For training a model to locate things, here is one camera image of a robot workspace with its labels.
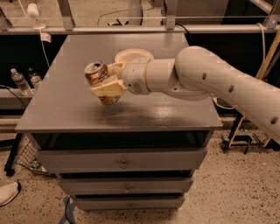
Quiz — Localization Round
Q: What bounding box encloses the white cable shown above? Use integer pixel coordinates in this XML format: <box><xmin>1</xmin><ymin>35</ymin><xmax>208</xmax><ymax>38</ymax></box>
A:
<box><xmin>38</xmin><ymin>28</ymin><xmax>51</xmax><ymax>68</ymax></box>

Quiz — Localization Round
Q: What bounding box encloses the wire mesh basket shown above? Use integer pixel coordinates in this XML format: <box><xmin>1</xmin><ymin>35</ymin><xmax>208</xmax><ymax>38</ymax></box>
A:
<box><xmin>16</xmin><ymin>142</ymin><xmax>55</xmax><ymax>178</ymax></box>

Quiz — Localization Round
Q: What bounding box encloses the white shoe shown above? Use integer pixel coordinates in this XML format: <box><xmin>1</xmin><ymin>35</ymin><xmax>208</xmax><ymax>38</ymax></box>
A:
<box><xmin>0</xmin><ymin>182</ymin><xmax>21</xmax><ymax>207</ymax></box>

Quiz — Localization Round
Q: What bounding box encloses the clear water bottle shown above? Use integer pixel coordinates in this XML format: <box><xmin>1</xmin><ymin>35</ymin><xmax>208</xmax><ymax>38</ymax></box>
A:
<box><xmin>27</xmin><ymin>67</ymin><xmax>42</xmax><ymax>89</ymax></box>
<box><xmin>10</xmin><ymin>68</ymin><xmax>32</xmax><ymax>96</ymax></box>

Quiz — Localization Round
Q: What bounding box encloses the white paper bowl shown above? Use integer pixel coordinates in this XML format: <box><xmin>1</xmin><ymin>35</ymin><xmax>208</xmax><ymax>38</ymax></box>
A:
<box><xmin>115</xmin><ymin>48</ymin><xmax>154</xmax><ymax>63</ymax></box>

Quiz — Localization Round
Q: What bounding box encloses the clear water bottle left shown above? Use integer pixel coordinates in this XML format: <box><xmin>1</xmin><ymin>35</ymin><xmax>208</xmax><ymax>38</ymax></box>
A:
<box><xmin>10</xmin><ymin>68</ymin><xmax>32</xmax><ymax>96</ymax></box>

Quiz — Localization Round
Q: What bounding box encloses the metal railing frame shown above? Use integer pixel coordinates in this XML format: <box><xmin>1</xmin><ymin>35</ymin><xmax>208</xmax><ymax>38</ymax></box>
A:
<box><xmin>0</xmin><ymin>0</ymin><xmax>280</xmax><ymax>35</ymax></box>

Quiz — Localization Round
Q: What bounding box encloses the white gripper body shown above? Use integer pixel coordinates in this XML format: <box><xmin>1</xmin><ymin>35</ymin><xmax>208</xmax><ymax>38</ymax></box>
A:
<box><xmin>122</xmin><ymin>58</ymin><xmax>151</xmax><ymax>95</ymax></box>

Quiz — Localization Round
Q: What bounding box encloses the crushed orange soda can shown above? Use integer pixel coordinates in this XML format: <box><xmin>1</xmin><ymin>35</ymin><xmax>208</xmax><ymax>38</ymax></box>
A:
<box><xmin>84</xmin><ymin>60</ymin><xmax>120</xmax><ymax>105</ymax></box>

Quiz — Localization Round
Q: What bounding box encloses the black cable left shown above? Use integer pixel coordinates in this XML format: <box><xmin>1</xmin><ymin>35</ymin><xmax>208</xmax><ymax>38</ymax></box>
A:
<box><xmin>0</xmin><ymin>84</ymin><xmax>28</xmax><ymax>109</ymax></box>

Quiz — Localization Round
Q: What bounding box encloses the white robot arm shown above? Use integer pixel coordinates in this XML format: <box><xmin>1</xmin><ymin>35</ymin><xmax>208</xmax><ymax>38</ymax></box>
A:
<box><xmin>90</xmin><ymin>46</ymin><xmax>280</xmax><ymax>143</ymax></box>

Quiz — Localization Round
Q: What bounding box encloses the blue strap on floor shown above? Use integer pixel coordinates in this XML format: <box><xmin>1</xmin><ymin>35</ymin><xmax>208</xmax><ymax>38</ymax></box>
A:
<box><xmin>58</xmin><ymin>195</ymin><xmax>77</xmax><ymax>224</ymax></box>

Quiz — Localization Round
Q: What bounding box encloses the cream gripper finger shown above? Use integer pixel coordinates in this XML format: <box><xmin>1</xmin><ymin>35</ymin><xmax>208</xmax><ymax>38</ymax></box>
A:
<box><xmin>108</xmin><ymin>61</ymin><xmax>126</xmax><ymax>79</ymax></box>
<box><xmin>90</xmin><ymin>74</ymin><xmax>128</xmax><ymax>97</ymax></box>

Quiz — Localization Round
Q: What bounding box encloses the clear water bottle right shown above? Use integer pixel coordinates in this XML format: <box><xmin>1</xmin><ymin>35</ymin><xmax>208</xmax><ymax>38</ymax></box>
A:
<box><xmin>27</xmin><ymin>67</ymin><xmax>42</xmax><ymax>89</ymax></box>

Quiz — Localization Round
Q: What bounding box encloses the wheeled cart frame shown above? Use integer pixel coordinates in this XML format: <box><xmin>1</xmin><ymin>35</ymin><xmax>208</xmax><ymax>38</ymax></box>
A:
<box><xmin>220</xmin><ymin>114</ymin><xmax>280</xmax><ymax>154</ymax></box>

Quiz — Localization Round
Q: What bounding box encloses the grey drawer cabinet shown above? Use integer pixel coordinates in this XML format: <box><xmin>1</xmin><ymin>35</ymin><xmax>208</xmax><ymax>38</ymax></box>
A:
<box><xmin>16</xmin><ymin>33</ymin><xmax>221</xmax><ymax>210</ymax></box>

